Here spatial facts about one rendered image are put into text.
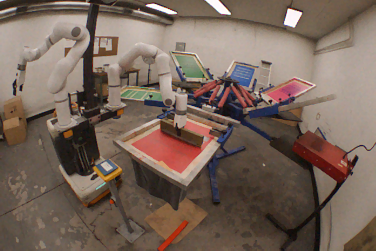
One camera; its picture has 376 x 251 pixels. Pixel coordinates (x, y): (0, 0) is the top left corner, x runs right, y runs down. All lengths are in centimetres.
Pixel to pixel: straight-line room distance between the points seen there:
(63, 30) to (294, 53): 529
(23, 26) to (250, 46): 658
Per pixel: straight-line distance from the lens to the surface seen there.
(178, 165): 92
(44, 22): 437
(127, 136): 109
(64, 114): 97
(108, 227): 176
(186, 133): 107
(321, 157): 127
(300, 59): 531
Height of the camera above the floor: 157
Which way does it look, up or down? 21 degrees down
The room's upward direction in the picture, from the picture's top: 8 degrees clockwise
